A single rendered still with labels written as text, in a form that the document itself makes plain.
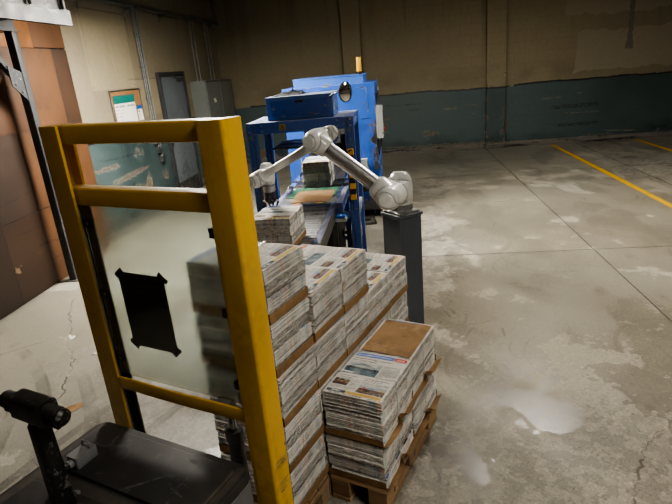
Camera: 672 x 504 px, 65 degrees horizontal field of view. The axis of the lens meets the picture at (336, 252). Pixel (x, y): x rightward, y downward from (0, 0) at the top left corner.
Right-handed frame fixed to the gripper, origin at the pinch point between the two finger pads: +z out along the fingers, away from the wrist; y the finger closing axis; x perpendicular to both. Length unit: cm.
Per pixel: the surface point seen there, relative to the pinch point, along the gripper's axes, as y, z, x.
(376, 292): 80, 14, -111
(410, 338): 97, 33, -130
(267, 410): 50, -3, -239
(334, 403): 62, 38, -177
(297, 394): 49, 25, -190
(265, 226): 3.9, -5.1, -39.3
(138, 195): 16, -71, -225
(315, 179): 9, 6, 164
